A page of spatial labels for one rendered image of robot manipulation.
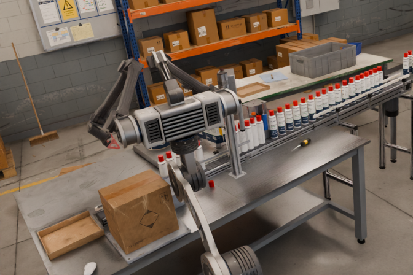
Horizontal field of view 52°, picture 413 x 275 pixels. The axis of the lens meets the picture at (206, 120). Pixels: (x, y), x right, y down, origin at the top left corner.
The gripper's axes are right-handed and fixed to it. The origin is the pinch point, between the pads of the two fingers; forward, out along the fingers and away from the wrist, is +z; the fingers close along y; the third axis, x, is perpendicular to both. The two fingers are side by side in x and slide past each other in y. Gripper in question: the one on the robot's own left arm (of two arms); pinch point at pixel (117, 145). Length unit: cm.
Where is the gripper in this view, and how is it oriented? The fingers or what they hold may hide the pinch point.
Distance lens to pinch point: 263.2
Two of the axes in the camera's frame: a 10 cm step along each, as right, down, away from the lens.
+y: -3.8, -2.6, 8.9
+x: -6.0, 8.0, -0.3
